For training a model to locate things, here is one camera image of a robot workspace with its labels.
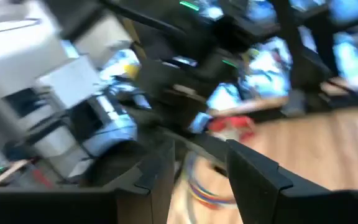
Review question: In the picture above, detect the black monitor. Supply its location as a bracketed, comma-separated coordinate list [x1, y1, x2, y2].
[4, 88, 52, 119]

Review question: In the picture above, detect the wooden workbench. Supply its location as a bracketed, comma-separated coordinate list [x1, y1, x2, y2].
[0, 158, 32, 190]

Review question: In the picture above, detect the whiteboard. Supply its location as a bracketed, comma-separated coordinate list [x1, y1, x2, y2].
[37, 55, 104, 108]

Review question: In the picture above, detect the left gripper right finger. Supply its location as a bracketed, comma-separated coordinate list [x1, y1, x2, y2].
[227, 139, 358, 224]

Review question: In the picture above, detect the red floor bar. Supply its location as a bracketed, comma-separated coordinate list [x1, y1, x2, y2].
[31, 169, 54, 189]

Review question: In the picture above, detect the black monitor cart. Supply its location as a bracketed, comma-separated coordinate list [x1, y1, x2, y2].
[23, 102, 105, 175]

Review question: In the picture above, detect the red tape dispenser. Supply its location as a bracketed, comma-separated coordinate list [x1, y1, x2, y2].
[208, 115, 257, 141]

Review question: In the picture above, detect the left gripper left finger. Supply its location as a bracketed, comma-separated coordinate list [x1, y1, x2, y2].
[0, 139, 176, 224]

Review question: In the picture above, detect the colourful cable bundle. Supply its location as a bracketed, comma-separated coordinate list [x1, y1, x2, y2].
[194, 189, 239, 210]

